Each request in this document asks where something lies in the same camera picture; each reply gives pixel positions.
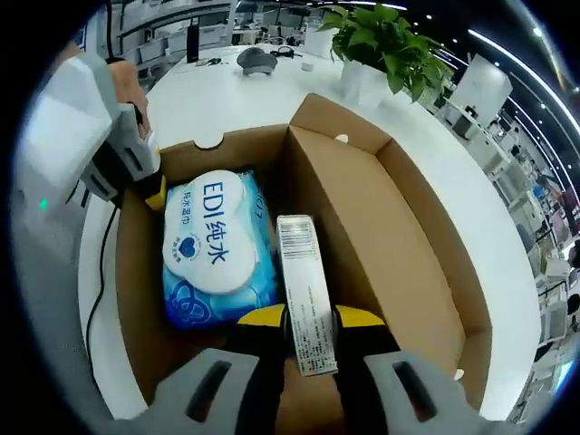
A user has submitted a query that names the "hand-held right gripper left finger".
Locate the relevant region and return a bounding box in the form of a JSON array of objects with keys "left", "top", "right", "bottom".
[{"left": 108, "top": 303, "right": 291, "bottom": 435}]

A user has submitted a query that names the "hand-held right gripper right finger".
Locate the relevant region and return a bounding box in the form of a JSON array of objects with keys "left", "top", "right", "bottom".
[{"left": 333, "top": 304, "right": 513, "bottom": 435}]

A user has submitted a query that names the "blue soft item wipes pack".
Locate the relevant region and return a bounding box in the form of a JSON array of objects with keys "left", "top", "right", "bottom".
[{"left": 161, "top": 169, "right": 278, "bottom": 332}]

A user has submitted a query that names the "white slim carton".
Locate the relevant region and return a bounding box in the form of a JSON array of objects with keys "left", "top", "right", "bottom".
[{"left": 275, "top": 214, "right": 340, "bottom": 378}]

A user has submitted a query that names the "brown cardboard shoe box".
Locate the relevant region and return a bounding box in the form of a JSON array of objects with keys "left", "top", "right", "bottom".
[{"left": 113, "top": 92, "right": 494, "bottom": 435}]

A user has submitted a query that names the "person's left hand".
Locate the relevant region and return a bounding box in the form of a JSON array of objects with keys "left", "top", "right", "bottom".
[{"left": 107, "top": 60, "right": 151, "bottom": 137}]

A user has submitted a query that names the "black bottle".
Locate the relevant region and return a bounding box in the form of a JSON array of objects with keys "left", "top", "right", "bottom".
[{"left": 186, "top": 24, "right": 201, "bottom": 64}]

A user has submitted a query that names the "grey mesh office chair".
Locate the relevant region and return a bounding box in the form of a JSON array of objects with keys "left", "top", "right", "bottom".
[{"left": 11, "top": 189, "right": 150, "bottom": 435}]

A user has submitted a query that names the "grey curved face pad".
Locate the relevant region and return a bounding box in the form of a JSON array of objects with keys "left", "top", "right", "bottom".
[{"left": 236, "top": 46, "right": 278, "bottom": 77}]

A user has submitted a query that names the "white storage bin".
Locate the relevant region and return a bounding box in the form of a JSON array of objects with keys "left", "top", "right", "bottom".
[{"left": 303, "top": 26, "right": 337, "bottom": 58}]

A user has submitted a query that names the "potted green plant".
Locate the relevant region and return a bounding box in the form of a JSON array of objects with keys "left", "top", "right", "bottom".
[{"left": 316, "top": 3, "right": 457, "bottom": 112}]

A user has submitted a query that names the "black cable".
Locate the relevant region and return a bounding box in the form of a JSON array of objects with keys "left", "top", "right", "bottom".
[{"left": 84, "top": 203, "right": 120, "bottom": 363}]

